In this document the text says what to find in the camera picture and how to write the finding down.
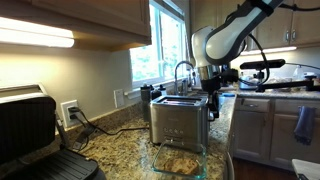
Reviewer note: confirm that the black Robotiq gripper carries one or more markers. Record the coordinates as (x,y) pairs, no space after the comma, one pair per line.
(210,84)

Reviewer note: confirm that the stainless steel two-slot toaster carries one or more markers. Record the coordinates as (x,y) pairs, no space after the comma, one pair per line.
(180,123)

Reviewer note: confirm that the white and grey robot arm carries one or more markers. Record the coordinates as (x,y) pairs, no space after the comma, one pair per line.
(233,33)

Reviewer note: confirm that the blue-rimmed container lid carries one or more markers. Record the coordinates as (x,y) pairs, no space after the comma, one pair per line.
(228,95)

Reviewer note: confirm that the white cooking pot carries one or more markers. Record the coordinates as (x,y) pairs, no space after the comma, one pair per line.
(246,85)

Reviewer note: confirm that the chrome kitchen faucet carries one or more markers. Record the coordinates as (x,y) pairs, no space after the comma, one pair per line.
(181,75)

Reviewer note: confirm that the beige base cabinet with drawers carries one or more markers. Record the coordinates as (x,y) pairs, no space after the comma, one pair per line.
(253,133)

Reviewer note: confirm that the clear glass baking dish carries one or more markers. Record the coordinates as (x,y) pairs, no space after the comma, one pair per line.
(180,151)

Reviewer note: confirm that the black bottle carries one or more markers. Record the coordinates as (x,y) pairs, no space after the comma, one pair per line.
(146,103)

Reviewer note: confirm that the kitchen window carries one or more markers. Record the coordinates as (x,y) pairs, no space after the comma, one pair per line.
(156,50)

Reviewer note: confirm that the under-cabinet light strip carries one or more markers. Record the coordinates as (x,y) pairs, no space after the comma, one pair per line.
(276,50)
(33,33)

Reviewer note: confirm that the blue hanging towel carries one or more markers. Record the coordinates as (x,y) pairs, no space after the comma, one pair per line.
(305,125)

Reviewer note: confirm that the light wooden robot table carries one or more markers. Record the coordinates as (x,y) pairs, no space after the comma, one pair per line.
(306,168)

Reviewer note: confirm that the black panini grill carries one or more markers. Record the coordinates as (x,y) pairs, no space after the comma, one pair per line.
(30,126)

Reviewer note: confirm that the black bar-shaped camera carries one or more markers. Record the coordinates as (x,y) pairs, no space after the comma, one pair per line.
(266,64)

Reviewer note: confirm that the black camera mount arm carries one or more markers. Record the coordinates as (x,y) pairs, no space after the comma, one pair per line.
(286,85)

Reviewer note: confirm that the white wall switch plate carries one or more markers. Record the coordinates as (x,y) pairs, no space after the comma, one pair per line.
(119,98)

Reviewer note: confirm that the white wall power outlet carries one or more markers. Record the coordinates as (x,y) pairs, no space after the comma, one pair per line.
(65,110)

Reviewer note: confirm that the wooden wall cabinet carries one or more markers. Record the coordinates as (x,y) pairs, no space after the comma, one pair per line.
(83,16)

